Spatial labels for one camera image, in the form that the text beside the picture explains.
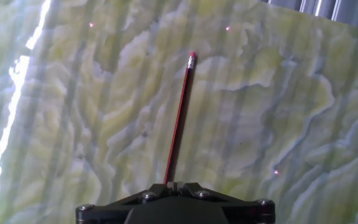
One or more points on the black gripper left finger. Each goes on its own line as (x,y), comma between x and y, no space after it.
(110,208)

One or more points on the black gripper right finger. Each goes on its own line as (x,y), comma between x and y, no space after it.
(247,208)

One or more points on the red black pencil with eraser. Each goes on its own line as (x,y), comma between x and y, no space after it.
(178,124)

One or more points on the green marble pattern mat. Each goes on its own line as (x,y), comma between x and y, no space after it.
(259,109)

